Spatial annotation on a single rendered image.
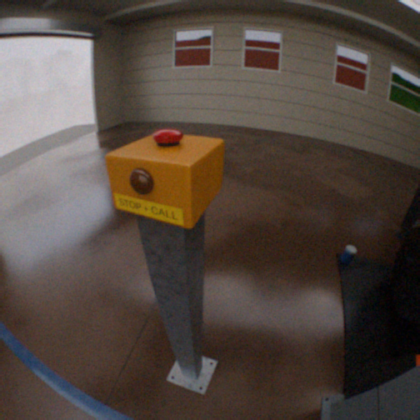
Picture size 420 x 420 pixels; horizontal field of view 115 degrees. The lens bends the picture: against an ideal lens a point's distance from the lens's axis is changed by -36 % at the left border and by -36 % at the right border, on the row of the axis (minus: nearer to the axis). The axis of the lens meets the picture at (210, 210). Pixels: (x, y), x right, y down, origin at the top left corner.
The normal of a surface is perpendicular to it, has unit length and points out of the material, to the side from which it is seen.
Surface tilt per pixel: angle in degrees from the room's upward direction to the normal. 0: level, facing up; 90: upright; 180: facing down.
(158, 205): 90
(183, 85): 90
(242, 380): 0
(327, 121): 90
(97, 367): 0
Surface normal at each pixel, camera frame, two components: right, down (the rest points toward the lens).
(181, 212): -0.34, 0.50
